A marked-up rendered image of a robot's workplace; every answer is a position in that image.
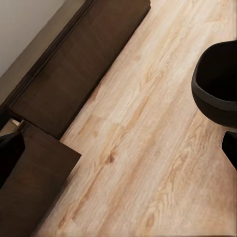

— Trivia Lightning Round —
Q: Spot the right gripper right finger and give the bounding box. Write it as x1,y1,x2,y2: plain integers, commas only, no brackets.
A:
221,131,237,170

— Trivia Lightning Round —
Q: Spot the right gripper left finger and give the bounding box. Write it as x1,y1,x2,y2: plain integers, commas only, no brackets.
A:
0,131,25,189

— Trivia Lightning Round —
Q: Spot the cauldron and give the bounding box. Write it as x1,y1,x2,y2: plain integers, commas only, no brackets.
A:
191,40,237,128

